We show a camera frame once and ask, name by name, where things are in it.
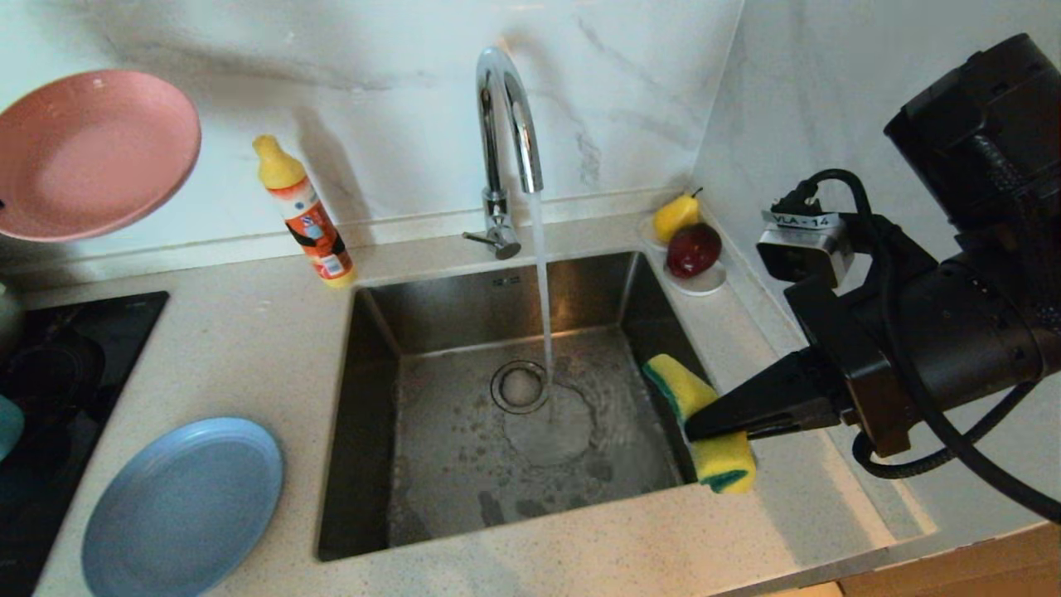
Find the yellow sponge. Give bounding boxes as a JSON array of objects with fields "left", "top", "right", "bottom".
[{"left": 642, "top": 354, "right": 757, "bottom": 494}]

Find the orange dish soap bottle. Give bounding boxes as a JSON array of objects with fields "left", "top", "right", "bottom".
[{"left": 253, "top": 135, "right": 357, "bottom": 289}]

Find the pink plate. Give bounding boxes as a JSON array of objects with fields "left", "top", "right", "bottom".
[{"left": 0, "top": 70, "right": 202, "bottom": 242}]

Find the teal cup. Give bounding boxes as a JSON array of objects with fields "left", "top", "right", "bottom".
[{"left": 0, "top": 394, "right": 26, "bottom": 461}]

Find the metal sink drain strainer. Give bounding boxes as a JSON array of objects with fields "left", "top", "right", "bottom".
[{"left": 489, "top": 361, "right": 551, "bottom": 414}]

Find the stainless steel sink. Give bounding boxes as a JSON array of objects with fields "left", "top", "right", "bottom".
[{"left": 317, "top": 251, "right": 756, "bottom": 563}]

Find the small white dish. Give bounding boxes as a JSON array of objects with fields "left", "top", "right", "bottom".
[{"left": 637, "top": 216, "right": 727, "bottom": 298}]

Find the dark red apple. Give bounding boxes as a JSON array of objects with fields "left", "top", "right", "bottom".
[{"left": 664, "top": 223, "right": 721, "bottom": 279}]

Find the yellow pear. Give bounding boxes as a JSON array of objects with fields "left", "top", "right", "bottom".
[{"left": 652, "top": 187, "right": 702, "bottom": 245}]

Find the wooden cabinet panel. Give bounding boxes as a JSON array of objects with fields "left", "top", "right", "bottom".
[{"left": 837, "top": 522, "right": 1061, "bottom": 597}]

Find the chrome gooseneck faucet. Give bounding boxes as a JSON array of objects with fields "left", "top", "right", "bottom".
[{"left": 463, "top": 46, "right": 545, "bottom": 260}]

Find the blue plate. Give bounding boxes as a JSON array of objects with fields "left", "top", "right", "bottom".
[{"left": 81, "top": 416, "right": 284, "bottom": 597}]

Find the black glass cooktop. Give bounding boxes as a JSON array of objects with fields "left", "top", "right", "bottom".
[{"left": 0, "top": 292, "right": 169, "bottom": 597}]

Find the thick smooth black cable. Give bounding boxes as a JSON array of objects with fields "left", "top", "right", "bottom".
[{"left": 775, "top": 168, "right": 1061, "bottom": 525}]

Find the thick black braided hose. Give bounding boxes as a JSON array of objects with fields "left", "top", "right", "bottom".
[{"left": 852, "top": 381, "right": 1037, "bottom": 480}]

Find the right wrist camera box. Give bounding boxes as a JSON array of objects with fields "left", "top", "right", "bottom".
[{"left": 756, "top": 209, "right": 855, "bottom": 289}]

